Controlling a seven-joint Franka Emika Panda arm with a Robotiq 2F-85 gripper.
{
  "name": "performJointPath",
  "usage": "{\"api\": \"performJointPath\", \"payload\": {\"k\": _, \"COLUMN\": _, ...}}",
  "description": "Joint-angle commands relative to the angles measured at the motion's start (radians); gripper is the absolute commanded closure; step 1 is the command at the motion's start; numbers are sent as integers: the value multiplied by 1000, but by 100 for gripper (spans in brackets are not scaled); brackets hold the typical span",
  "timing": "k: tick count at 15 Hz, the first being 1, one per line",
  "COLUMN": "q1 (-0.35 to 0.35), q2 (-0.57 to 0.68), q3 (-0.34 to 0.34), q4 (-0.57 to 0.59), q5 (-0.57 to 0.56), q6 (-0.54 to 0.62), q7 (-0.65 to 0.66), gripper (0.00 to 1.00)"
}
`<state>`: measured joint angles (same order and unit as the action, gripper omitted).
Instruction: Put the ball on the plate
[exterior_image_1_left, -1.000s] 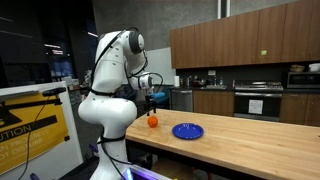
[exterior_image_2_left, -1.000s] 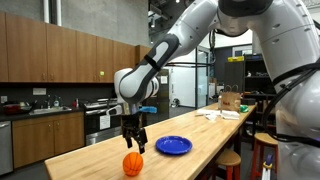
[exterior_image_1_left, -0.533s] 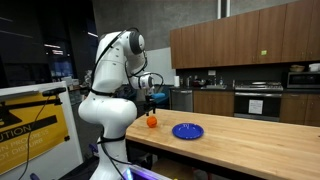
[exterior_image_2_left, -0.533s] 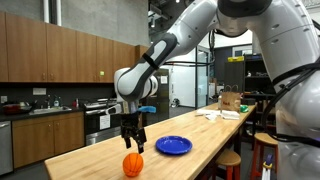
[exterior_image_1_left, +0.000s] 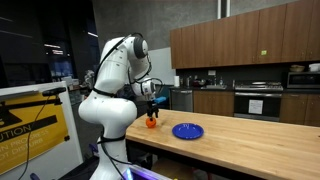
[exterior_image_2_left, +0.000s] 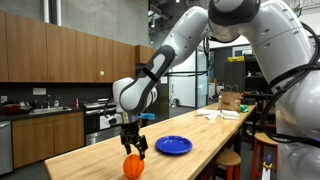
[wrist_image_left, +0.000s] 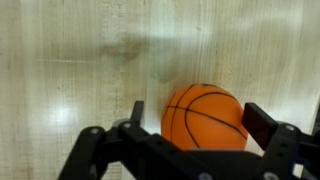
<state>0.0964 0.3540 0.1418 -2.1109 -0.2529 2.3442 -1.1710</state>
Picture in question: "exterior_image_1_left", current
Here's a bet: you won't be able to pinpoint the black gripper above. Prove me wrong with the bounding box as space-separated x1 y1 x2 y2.
146 99 160 120

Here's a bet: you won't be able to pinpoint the orange ball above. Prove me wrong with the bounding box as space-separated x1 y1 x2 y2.
145 117 157 129

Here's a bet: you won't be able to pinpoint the blue plate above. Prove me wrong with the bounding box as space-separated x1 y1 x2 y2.
171 122 205 140

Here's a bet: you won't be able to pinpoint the red cooking pot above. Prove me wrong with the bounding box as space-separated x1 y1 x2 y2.
190 78 207 88

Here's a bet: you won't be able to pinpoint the purple lit control box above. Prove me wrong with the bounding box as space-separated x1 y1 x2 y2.
120 164 174 180

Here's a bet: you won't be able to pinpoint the wooden sink base cabinet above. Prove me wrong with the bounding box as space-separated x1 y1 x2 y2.
193 90 235 117

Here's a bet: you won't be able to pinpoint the stainless steel sink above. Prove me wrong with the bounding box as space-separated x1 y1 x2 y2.
200 77 228 90

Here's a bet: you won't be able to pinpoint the grey tripod device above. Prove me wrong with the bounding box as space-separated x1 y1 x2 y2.
79 69 97 98

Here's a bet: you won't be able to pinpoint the stainless steel oven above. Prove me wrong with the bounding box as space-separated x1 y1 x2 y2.
232 80 284 122

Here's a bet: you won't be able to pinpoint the white paper sheet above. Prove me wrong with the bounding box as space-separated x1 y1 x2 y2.
248 99 264 115

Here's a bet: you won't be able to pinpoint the yellow caution sign board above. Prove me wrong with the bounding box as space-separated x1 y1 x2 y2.
0 80 84 180

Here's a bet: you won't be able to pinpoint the black kitchen countertop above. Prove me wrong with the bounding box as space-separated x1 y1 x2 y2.
168 84 320 94

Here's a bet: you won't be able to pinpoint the tan bowl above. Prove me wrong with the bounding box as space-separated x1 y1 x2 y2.
289 63 306 73

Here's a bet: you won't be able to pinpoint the stainless steel microwave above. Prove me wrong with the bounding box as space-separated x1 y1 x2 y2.
286 70 320 90

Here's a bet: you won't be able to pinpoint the white container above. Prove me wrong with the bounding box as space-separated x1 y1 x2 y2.
308 62 320 72

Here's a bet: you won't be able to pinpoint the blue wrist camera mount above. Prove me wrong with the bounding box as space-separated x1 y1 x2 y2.
153 96 167 105

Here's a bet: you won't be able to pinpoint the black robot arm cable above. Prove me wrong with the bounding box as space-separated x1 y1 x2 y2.
92 32 164 180

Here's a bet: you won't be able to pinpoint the black bar camera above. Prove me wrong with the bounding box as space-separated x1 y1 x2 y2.
41 86 67 98

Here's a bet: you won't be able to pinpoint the wooden wall cabinets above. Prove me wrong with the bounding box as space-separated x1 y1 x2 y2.
168 0 320 70

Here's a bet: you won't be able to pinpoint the thin black camera cable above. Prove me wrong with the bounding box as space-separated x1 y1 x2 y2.
17 94 51 180

